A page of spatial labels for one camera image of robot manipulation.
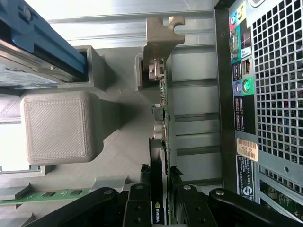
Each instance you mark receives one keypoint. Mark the hard disk in blue caddy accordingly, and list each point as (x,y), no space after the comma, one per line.
(35,35)

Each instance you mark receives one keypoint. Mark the grey printed parts rack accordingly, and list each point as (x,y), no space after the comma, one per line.
(59,127)

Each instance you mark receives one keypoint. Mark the black open PC case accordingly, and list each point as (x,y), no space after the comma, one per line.
(272,71)

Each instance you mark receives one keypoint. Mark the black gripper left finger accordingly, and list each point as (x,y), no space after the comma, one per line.
(138,205)

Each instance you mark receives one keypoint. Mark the green RAM stick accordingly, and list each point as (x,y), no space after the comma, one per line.
(47,195)

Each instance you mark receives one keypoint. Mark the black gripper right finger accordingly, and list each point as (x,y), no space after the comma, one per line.
(189,208)

